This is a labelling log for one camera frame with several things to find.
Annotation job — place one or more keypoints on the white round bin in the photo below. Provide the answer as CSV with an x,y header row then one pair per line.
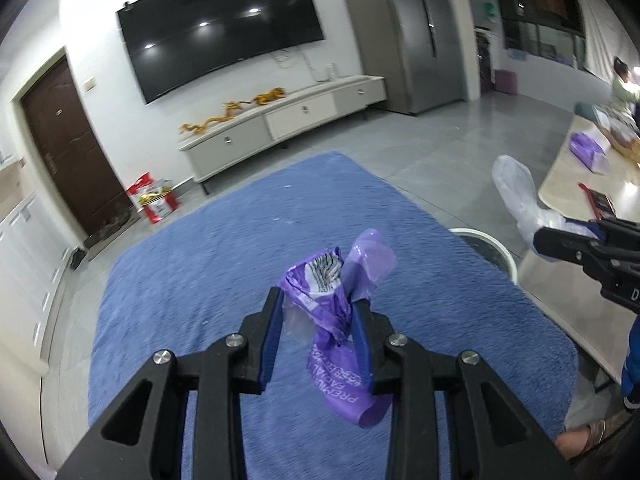
x,y
506,256

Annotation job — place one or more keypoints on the white table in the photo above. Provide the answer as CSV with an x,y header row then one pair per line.
x,y
560,195

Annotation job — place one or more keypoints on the black wall television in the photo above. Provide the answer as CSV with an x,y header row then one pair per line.
x,y
220,30

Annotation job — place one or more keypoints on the person's leg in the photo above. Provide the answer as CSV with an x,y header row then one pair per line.
x,y
575,442

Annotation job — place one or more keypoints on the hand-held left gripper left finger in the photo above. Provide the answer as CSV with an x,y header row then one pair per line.
x,y
270,345

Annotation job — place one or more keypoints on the person's right forearm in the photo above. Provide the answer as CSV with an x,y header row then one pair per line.
x,y
632,360

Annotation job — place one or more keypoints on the red white gift box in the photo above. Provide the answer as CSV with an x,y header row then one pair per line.
x,y
161,204

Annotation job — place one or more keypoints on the purple plastic wrapper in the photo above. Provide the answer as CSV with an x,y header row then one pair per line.
x,y
330,375

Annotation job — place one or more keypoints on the purple stool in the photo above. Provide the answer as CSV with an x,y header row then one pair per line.
x,y
506,81

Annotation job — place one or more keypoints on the gold tiger ornament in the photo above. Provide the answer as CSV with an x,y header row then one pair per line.
x,y
270,96

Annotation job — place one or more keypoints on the grey steel refrigerator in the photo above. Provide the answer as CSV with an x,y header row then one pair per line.
x,y
410,35

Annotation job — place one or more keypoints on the grey doormat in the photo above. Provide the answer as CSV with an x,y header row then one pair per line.
x,y
112,232

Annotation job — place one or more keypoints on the grey white TV cabinet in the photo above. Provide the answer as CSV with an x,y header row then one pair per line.
x,y
280,120

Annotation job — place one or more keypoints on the gold dragon ornament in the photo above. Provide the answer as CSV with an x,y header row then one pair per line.
x,y
234,110
200,127

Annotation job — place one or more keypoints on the flat red packet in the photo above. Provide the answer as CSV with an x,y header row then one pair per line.
x,y
600,202

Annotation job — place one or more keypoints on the wall switch plate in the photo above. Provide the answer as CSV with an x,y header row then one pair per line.
x,y
90,84

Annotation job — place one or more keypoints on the clear plastic bag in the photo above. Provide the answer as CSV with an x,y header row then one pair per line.
x,y
515,185

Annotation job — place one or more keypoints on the white panelled cabinet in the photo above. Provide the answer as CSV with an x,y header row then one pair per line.
x,y
25,270

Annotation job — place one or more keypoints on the brown shoes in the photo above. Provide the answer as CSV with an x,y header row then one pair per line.
x,y
115,221

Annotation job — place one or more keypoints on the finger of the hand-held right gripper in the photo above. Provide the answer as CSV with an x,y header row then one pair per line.
x,y
560,245
612,227

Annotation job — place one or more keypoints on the white curtain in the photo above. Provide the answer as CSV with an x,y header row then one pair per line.
x,y
600,25

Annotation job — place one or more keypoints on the dark slipper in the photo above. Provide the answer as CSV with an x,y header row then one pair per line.
x,y
78,258

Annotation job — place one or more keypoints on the brown wooden door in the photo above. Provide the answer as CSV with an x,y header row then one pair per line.
x,y
70,150

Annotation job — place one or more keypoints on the purple tissue pack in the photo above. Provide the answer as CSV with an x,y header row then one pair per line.
x,y
590,150

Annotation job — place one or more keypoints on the red gift bag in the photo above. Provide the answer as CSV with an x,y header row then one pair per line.
x,y
137,187

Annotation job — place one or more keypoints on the blue fluffy rug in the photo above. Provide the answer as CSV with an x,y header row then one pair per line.
x,y
200,270

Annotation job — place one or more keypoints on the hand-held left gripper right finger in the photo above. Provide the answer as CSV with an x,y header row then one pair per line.
x,y
361,350

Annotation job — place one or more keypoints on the small white device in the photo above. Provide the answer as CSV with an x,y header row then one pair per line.
x,y
329,71

